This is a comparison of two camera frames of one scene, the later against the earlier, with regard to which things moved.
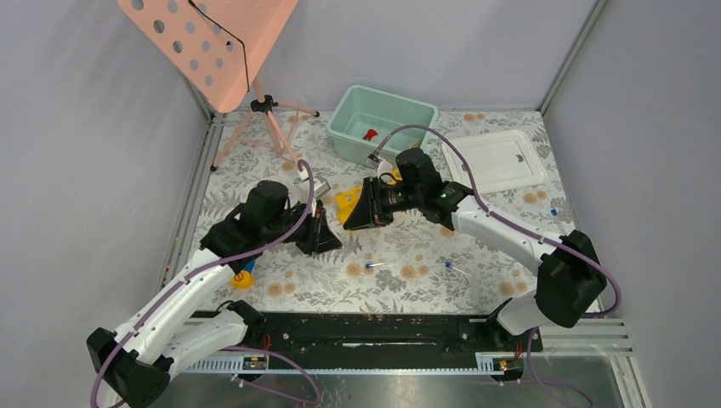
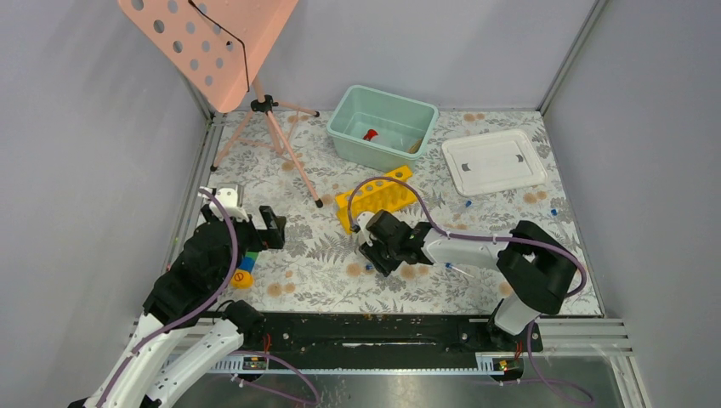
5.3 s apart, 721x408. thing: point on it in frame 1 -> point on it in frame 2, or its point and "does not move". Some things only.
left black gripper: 320,238 -> 274,235
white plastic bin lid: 498,162 does not move
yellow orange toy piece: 242,280 does not move
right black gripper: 370,212 -> 372,254
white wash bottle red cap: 370,134 does not move
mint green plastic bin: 363,108 does not move
